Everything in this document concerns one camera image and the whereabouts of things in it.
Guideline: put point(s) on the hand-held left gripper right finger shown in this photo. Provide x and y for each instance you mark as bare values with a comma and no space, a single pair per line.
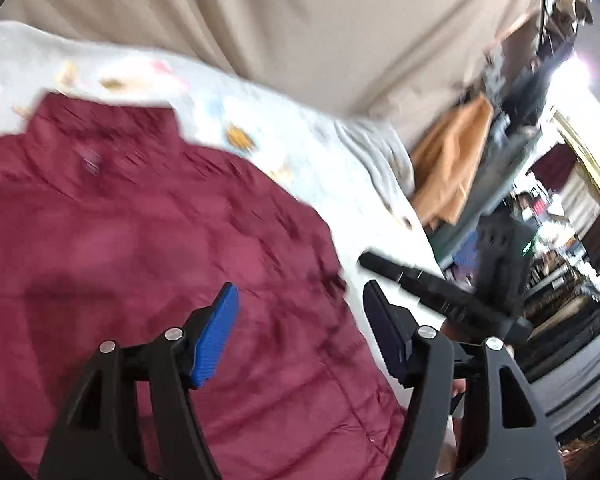
386,335

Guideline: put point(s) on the maroon hanging garment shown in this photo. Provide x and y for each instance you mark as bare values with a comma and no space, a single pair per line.
555,165

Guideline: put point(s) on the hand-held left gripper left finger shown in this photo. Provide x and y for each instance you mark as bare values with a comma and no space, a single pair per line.
215,337

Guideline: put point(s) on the dark hanging clothes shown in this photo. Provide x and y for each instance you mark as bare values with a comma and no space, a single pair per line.
530,90

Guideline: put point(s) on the beige curtain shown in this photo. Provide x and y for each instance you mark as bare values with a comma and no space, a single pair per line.
280,20

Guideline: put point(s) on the grey fleece blanket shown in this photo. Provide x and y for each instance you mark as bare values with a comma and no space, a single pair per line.
380,160

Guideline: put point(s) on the white printed plush blanket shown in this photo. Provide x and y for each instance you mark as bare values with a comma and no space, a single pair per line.
280,125

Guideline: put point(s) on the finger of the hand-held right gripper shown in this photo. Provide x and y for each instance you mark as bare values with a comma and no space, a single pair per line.
430,287

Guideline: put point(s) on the orange hanging garment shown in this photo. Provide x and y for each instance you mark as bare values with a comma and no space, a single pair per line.
455,160

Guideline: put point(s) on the maroon puffer jacket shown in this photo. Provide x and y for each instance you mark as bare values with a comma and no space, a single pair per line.
130,235

